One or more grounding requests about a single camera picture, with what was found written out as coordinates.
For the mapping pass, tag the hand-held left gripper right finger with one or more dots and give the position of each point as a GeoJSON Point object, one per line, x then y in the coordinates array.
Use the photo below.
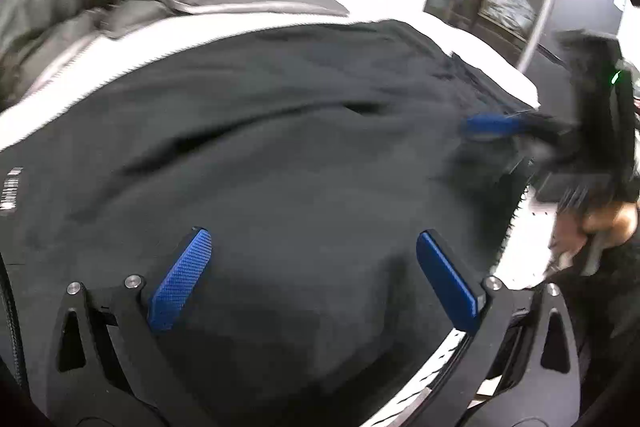
{"type": "Point", "coordinates": [447, 279]}

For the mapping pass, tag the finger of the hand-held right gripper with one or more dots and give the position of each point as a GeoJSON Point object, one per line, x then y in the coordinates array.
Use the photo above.
{"type": "Point", "coordinates": [492, 125]}

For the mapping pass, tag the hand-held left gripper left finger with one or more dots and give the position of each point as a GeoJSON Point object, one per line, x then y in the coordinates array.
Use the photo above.
{"type": "Point", "coordinates": [180, 279]}

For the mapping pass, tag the black pants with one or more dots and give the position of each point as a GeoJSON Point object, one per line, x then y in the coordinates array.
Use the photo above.
{"type": "Point", "coordinates": [280, 157]}

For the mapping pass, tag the person's right forearm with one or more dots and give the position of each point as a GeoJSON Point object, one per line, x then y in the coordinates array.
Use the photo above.
{"type": "Point", "coordinates": [612, 317]}

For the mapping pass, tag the person's right hand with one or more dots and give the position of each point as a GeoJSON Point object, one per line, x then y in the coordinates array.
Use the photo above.
{"type": "Point", "coordinates": [600, 224]}

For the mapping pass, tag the white folded cloth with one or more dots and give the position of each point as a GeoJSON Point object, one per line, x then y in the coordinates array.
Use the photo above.
{"type": "Point", "coordinates": [512, 9]}

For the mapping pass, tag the white hexagon-patterned mattress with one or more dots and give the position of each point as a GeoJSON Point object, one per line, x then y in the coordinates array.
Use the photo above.
{"type": "Point", "coordinates": [75, 79]}

